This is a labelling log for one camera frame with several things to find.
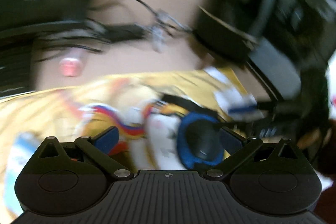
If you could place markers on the black power adapter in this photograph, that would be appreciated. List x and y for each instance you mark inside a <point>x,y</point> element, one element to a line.
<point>123,33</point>

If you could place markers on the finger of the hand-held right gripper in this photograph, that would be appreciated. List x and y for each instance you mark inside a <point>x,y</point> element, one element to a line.
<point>241,109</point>

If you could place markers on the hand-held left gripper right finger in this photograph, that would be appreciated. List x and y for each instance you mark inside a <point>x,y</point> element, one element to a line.
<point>231,141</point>

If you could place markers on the yellow printed cloth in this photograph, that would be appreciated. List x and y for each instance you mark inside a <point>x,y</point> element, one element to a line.
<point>86,98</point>

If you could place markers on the black keyboard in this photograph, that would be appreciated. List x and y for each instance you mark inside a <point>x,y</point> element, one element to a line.
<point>14,69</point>

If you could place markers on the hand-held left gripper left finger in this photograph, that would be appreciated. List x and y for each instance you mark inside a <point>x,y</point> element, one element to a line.
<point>107,140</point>

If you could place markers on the blue wet wipes packet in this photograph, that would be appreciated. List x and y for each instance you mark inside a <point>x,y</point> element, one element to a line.
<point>19,161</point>

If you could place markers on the blue and black knee pad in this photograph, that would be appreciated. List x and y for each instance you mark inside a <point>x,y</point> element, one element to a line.
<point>195,134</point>

